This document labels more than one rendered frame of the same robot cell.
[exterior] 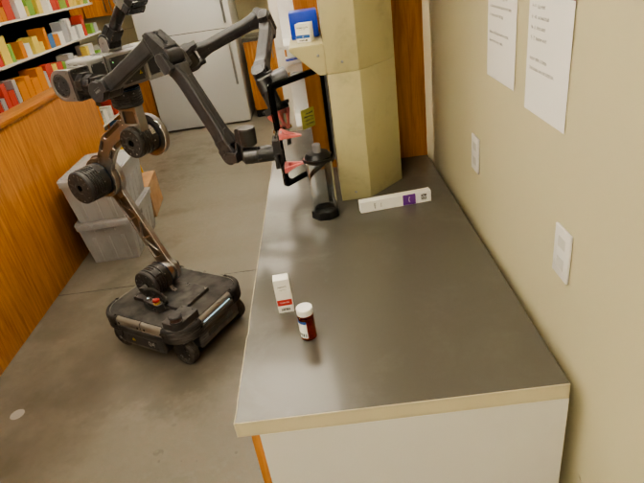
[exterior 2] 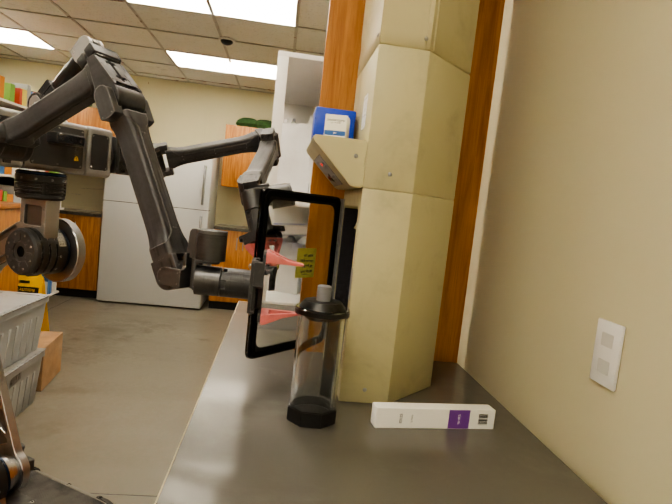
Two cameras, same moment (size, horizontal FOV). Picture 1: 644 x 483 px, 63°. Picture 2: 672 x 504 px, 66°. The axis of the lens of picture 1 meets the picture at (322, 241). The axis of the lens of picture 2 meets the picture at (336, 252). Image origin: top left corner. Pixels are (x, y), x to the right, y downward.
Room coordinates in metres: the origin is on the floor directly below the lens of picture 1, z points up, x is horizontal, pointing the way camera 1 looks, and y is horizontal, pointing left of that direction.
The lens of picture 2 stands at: (0.73, 0.11, 1.37)
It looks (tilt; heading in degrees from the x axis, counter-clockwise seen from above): 5 degrees down; 351
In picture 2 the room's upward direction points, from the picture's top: 6 degrees clockwise
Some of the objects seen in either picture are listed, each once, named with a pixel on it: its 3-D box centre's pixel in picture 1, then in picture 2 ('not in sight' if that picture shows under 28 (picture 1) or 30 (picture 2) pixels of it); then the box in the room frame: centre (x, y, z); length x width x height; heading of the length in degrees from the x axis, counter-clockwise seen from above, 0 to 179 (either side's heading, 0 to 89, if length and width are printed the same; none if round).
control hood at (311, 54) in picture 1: (308, 54); (331, 165); (1.99, -0.05, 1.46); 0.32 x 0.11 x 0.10; 178
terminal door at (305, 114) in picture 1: (303, 126); (296, 272); (2.03, 0.00, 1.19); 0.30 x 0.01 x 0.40; 136
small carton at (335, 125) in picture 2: (304, 32); (336, 129); (1.94, -0.05, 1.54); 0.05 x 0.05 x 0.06; 73
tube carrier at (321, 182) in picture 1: (321, 184); (317, 360); (1.73, -0.03, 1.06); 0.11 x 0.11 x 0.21
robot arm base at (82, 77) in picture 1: (88, 82); not in sight; (2.14, 0.80, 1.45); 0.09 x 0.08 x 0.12; 147
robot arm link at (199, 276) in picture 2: (251, 153); (208, 277); (1.75, 0.19, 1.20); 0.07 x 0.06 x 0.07; 88
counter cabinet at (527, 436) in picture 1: (371, 306); not in sight; (1.81, -0.16, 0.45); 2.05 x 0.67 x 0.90; 178
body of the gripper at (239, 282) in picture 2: (268, 152); (240, 283); (1.75, 0.13, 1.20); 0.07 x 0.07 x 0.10; 88
